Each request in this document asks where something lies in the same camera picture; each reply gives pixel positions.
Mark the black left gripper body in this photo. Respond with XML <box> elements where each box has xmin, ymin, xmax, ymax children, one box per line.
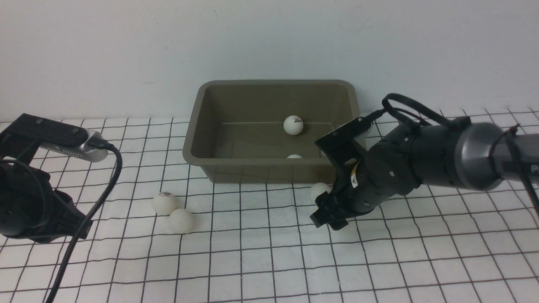
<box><xmin>17</xmin><ymin>168</ymin><xmax>86</xmax><ymax>244</ymax></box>

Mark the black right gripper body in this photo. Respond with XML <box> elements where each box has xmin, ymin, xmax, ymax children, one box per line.
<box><xmin>326</xmin><ymin>162</ymin><xmax>421</xmax><ymax>217</ymax></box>

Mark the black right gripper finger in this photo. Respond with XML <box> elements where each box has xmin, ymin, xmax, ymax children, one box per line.
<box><xmin>310</xmin><ymin>192</ymin><xmax>349</xmax><ymax>229</ymax></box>

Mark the white ball with logo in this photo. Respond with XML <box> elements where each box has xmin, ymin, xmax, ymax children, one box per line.
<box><xmin>331</xmin><ymin>218</ymin><xmax>349</xmax><ymax>231</ymax></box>
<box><xmin>152</xmin><ymin>192</ymin><xmax>179</xmax><ymax>215</ymax></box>

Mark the white ball with logo centre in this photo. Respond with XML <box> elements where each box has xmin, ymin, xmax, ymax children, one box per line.
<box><xmin>331</xmin><ymin>218</ymin><xmax>349</xmax><ymax>231</ymax></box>

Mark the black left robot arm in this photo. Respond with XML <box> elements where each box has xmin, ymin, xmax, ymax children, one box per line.
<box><xmin>0</xmin><ymin>159</ymin><xmax>86</xmax><ymax>243</ymax></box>

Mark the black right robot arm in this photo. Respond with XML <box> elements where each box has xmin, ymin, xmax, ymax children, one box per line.
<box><xmin>310</xmin><ymin>117</ymin><xmax>538</xmax><ymax>230</ymax></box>

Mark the olive green plastic bin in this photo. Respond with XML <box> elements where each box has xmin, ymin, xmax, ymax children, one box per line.
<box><xmin>183</xmin><ymin>80</ymin><xmax>360</xmax><ymax>184</ymax></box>

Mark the white grid tablecloth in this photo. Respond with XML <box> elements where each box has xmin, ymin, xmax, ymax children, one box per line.
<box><xmin>0</xmin><ymin>107</ymin><xmax>539</xmax><ymax>303</ymax></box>

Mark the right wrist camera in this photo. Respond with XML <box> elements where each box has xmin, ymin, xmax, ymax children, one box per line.
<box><xmin>315</xmin><ymin>117</ymin><xmax>375</xmax><ymax>177</ymax></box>

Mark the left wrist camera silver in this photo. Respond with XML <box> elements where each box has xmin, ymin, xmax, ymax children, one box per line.
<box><xmin>0</xmin><ymin>114</ymin><xmax>109</xmax><ymax>163</ymax></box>

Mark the black left camera cable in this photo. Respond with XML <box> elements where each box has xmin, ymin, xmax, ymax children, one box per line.
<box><xmin>45</xmin><ymin>141</ymin><xmax>123</xmax><ymax>303</ymax></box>

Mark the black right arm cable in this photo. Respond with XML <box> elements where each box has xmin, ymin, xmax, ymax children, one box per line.
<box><xmin>364</xmin><ymin>93</ymin><xmax>539</xmax><ymax>202</ymax></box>

